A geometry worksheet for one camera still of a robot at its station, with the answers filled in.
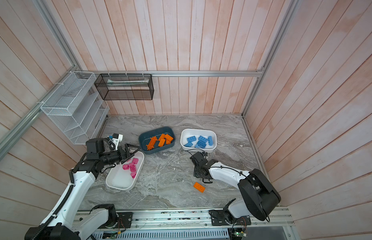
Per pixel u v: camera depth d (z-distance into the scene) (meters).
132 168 0.90
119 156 0.67
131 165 0.90
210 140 1.02
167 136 1.04
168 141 1.03
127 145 0.67
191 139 1.04
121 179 0.86
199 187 0.84
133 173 0.88
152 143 1.01
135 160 0.93
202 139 1.04
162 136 1.05
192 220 0.75
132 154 0.68
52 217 0.40
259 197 0.43
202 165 0.68
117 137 0.71
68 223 0.41
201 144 1.01
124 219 0.73
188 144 1.02
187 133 1.06
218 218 0.73
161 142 1.01
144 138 1.02
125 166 0.90
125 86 1.04
